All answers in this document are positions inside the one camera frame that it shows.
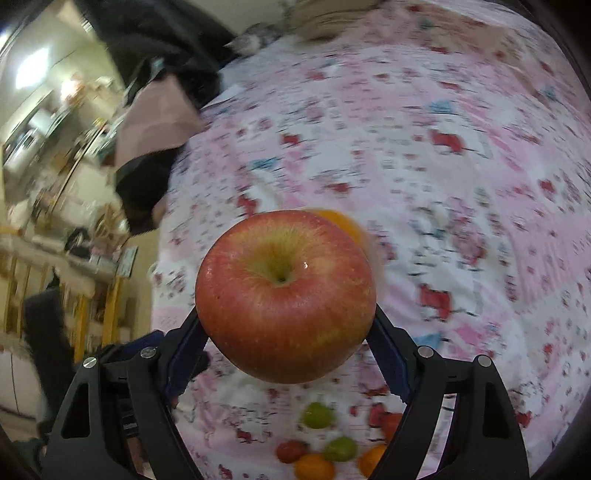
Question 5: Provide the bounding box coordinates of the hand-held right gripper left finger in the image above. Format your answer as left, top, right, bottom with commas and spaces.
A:
39, 309, 211, 480

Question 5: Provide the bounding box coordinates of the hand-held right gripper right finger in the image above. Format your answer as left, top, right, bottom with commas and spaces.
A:
365, 305, 532, 480

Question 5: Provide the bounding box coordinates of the small green citrus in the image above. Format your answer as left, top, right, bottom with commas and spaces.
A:
322, 436, 357, 462
301, 401, 335, 430

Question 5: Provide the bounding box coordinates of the small mandarin orange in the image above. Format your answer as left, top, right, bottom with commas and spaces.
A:
358, 444, 389, 478
294, 453, 336, 480

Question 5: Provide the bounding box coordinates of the red apple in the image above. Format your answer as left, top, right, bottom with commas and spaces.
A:
195, 210, 378, 385

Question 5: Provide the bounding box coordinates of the large orange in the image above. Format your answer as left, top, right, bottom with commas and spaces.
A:
309, 209, 370, 259

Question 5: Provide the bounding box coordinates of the pink and black cloth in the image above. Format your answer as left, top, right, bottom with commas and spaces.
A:
113, 74, 204, 234

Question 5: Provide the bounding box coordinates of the black jacket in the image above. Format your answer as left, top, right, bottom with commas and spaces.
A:
78, 0, 241, 112

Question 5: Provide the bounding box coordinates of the grey tabby cat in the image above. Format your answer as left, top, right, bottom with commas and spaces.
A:
225, 23, 278, 56

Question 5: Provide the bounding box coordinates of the beige crumpled duvet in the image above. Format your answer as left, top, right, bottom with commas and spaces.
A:
291, 0, 384, 40

